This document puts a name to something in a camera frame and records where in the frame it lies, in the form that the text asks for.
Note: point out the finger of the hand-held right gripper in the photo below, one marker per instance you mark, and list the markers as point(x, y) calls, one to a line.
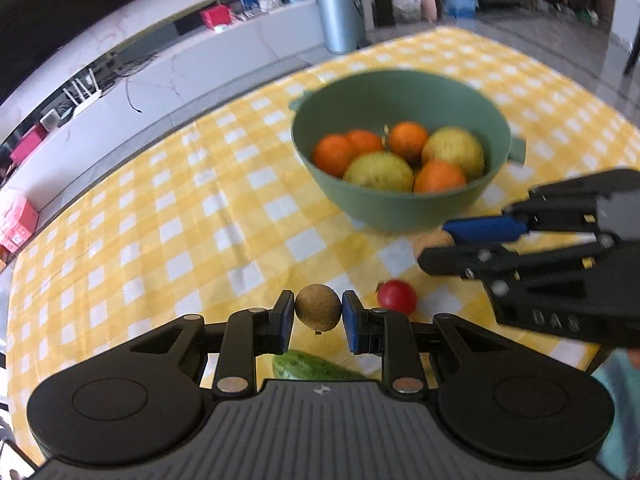
point(482, 229)
point(450, 261)

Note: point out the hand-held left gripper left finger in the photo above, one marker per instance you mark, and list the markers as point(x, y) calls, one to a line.
point(286, 322)

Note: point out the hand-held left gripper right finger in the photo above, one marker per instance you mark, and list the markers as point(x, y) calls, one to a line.
point(350, 322)

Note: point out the small brown longan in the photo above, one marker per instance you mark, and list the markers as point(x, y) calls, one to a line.
point(318, 307)
point(432, 244)

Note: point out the orange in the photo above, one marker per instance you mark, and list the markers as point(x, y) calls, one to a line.
point(332, 155)
point(365, 141)
point(409, 141)
point(440, 177)

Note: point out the green colander bowl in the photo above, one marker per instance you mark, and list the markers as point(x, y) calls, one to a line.
point(400, 210)

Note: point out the yellow green pear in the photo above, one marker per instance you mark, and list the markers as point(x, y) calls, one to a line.
point(455, 152)
point(377, 172)

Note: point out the green cucumber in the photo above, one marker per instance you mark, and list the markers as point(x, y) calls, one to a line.
point(310, 367)

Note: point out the red tomato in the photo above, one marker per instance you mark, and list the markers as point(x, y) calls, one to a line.
point(396, 297)

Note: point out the yellow checked tablecloth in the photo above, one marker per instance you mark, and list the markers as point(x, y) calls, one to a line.
point(175, 240)

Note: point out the small pink appliance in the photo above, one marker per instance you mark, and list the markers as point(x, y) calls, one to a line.
point(430, 6)

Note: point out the white plastic bag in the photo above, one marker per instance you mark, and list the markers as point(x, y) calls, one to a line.
point(406, 5)

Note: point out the grey blue trash can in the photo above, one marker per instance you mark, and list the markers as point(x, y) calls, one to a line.
point(340, 20)

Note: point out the stack of pink boxes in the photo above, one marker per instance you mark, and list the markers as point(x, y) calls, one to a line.
point(17, 222)

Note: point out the white router with antennas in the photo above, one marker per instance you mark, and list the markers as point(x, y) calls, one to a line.
point(85, 92)

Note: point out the small white device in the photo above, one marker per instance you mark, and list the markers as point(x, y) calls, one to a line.
point(51, 119)

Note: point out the red box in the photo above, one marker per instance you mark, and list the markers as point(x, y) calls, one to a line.
point(216, 17)

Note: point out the pink flat box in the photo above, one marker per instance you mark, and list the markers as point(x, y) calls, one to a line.
point(29, 144)

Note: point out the black flat television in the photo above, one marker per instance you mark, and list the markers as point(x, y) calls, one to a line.
point(60, 15)

